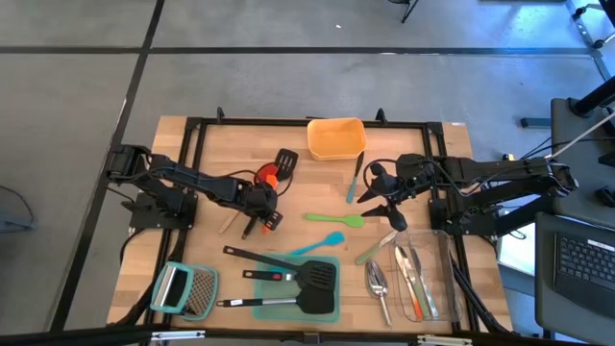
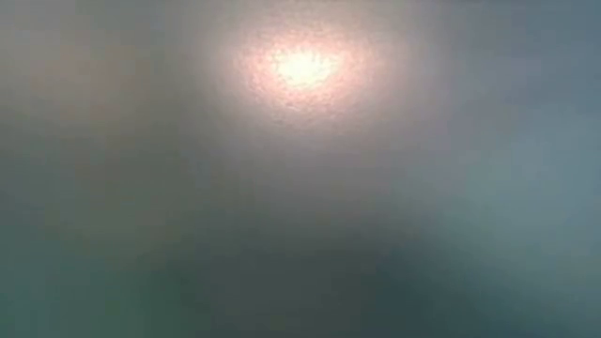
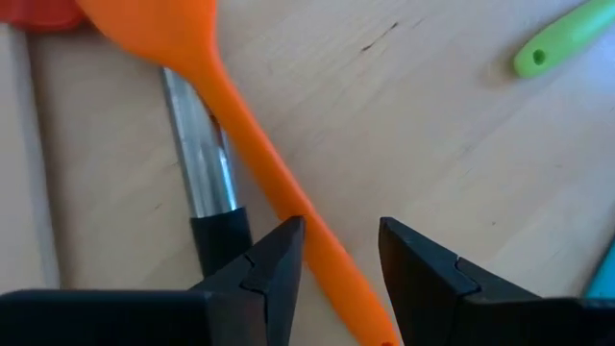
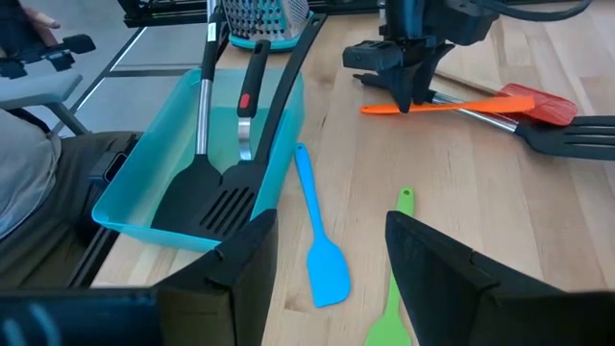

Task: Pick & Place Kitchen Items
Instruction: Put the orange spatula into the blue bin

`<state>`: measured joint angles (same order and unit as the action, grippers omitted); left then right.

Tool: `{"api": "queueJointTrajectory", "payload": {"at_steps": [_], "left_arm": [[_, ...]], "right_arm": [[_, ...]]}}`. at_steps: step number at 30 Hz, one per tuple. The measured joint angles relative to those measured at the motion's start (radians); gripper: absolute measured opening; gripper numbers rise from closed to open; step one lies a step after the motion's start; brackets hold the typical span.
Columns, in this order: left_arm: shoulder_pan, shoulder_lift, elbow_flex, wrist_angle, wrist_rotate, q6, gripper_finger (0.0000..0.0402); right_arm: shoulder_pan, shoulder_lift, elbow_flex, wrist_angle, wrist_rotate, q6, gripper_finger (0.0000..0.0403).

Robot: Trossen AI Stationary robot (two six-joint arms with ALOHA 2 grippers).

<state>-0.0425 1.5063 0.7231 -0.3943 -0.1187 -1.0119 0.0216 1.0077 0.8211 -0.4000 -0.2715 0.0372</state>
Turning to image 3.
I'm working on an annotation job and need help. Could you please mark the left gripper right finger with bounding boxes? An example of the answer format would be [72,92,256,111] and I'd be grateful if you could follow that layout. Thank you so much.
[378,215,615,346]

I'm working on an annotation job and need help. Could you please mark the orange silicone spoon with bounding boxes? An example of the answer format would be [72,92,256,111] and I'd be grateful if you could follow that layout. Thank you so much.
[74,0,403,346]

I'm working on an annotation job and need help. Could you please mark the red spatula wooden handle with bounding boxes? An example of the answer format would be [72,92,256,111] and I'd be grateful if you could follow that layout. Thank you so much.
[0,0,88,292]

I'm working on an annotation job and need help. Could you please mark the green silicone spatula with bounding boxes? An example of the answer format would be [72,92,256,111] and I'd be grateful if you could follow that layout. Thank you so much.
[511,0,615,81]

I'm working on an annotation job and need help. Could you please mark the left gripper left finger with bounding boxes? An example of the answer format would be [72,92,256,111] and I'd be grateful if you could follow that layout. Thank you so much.
[0,214,308,346]

